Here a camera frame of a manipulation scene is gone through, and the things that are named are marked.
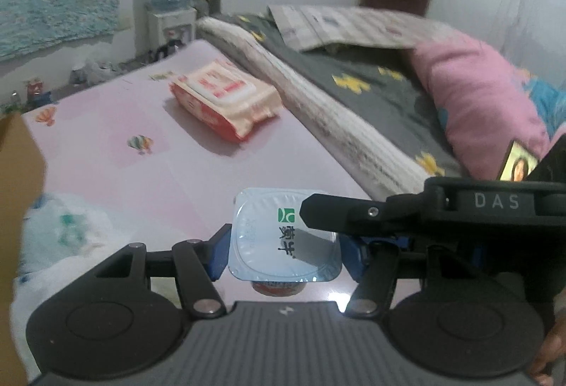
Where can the pink pillow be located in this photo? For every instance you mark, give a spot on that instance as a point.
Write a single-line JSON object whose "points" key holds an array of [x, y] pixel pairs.
{"points": [[485, 103]]}

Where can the plaid quilt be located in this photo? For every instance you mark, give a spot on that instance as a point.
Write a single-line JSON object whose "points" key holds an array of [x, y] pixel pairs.
{"points": [[304, 28]]}

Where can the blue white tissue pack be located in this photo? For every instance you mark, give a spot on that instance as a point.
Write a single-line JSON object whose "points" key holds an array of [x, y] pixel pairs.
{"points": [[62, 238]]}

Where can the person's right hand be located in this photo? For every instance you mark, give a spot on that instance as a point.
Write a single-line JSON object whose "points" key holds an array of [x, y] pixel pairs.
{"points": [[553, 346]]}

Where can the white water dispenser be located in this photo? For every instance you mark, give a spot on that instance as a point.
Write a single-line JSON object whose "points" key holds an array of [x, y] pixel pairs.
{"points": [[170, 25]]}

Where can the pink play mat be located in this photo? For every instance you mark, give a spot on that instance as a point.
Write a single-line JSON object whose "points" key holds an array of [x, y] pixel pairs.
{"points": [[139, 167]]}

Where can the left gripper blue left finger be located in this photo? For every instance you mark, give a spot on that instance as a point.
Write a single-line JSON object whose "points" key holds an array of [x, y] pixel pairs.
{"points": [[198, 264]]}

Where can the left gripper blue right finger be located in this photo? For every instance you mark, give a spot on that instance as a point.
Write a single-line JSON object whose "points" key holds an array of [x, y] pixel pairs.
{"points": [[373, 266]]}

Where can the red wet wipes pack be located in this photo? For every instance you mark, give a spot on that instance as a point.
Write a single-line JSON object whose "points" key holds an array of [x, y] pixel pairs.
{"points": [[226, 99]]}

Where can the grey bedsheet yellow flowers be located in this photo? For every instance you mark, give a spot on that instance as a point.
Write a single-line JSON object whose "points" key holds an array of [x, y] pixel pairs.
{"points": [[373, 83]]}

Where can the brown cardboard box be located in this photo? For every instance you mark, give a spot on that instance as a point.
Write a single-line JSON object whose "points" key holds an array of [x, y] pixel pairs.
{"points": [[22, 179]]}

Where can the smartphone with lit screen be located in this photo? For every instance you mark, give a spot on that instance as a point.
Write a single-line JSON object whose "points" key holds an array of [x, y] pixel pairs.
{"points": [[518, 163]]}

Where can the white yogurt cup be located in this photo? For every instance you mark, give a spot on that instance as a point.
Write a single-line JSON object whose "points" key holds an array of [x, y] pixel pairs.
{"points": [[272, 247]]}

